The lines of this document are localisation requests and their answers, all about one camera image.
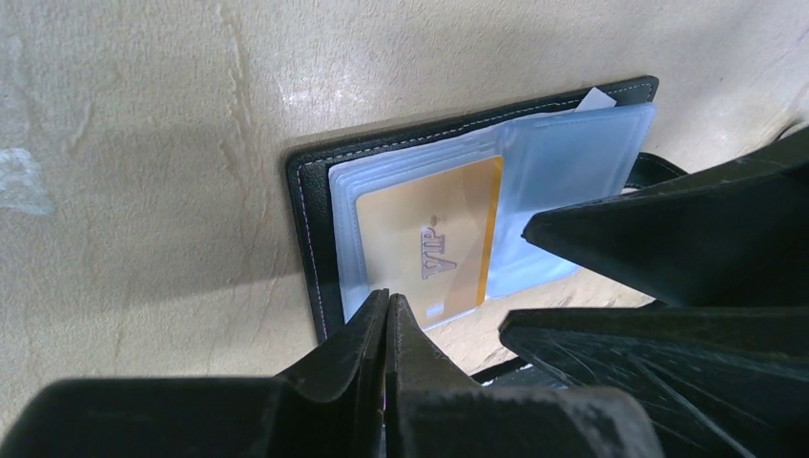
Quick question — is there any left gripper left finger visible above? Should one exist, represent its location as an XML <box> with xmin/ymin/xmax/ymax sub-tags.
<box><xmin>1</xmin><ymin>290</ymin><xmax>389</xmax><ymax>457</ymax></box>

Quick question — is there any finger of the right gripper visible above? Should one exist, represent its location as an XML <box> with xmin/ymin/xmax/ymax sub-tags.
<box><xmin>499</xmin><ymin>307</ymin><xmax>808</xmax><ymax>457</ymax></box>
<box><xmin>523</xmin><ymin>131</ymin><xmax>808</xmax><ymax>307</ymax></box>

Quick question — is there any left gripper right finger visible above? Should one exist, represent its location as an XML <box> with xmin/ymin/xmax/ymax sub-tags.
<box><xmin>385</xmin><ymin>294</ymin><xmax>663</xmax><ymax>457</ymax></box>

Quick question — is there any gold VIP card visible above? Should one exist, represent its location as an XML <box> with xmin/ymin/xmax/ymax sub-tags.
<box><xmin>357</xmin><ymin>156</ymin><xmax>504</xmax><ymax>329</ymax></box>

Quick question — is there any black leather card holder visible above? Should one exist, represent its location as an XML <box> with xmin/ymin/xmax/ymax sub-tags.
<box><xmin>284</xmin><ymin>75</ymin><xmax>682</xmax><ymax>342</ymax></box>

